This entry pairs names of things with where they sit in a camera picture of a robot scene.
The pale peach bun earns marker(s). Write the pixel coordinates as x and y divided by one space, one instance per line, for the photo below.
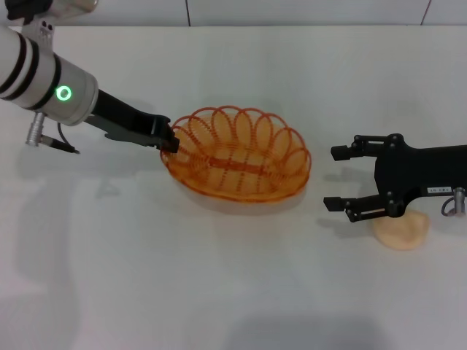
401 235

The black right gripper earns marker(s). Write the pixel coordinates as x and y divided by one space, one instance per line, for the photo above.
412 171

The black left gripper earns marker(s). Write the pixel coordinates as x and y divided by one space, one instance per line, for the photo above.
120 118

